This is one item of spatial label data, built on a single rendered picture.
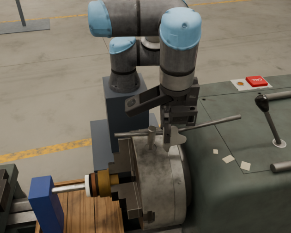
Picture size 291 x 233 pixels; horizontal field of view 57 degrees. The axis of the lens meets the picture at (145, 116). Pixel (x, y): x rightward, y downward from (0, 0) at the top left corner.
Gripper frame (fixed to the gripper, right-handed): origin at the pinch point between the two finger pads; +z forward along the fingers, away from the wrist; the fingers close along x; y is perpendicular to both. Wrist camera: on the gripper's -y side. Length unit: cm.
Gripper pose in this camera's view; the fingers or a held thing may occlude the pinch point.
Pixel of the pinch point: (163, 138)
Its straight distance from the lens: 74.5
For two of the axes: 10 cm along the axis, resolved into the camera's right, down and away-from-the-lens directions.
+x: -0.5, -7.3, 6.8
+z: 0.1, 6.8, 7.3
